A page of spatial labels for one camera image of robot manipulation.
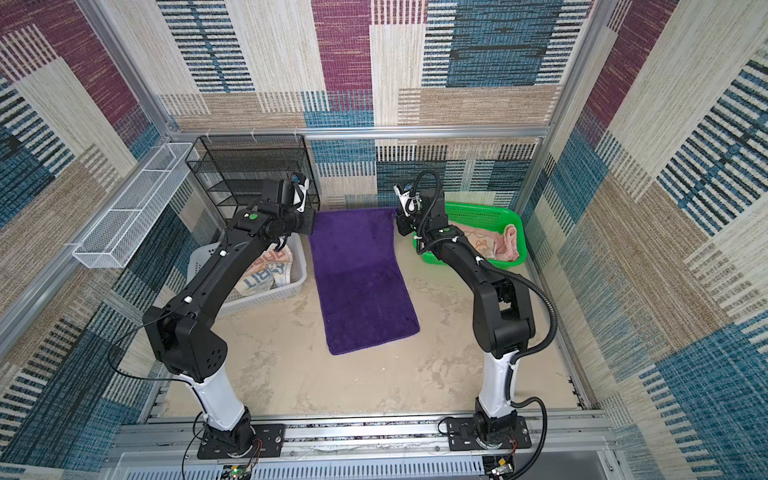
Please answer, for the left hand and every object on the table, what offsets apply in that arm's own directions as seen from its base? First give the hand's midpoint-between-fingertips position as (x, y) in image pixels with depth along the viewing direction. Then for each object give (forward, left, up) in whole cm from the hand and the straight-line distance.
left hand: (308, 209), depth 84 cm
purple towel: (-4, -14, -28) cm, 32 cm away
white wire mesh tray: (-2, +43, +4) cm, 44 cm away
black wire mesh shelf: (+28, +31, -6) cm, 42 cm away
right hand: (+6, -26, -6) cm, 27 cm away
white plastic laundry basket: (+1, +39, -21) cm, 44 cm away
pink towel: (+5, -61, -23) cm, 65 cm away
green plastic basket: (+20, -60, -24) cm, 68 cm away
